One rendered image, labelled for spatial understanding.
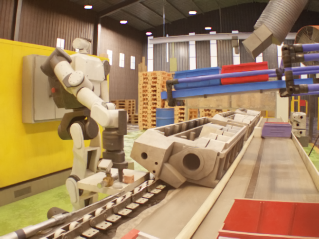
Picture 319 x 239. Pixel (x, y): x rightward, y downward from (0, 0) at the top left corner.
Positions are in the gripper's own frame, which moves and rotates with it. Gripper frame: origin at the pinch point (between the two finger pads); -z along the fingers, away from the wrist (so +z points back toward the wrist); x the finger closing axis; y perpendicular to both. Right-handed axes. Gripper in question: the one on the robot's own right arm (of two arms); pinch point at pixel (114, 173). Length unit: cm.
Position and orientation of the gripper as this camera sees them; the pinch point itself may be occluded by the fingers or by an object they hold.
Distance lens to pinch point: 110.6
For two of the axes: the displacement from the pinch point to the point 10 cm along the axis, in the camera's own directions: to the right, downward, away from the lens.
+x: 9.4, 0.2, -3.4
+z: 0.0, -10.0, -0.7
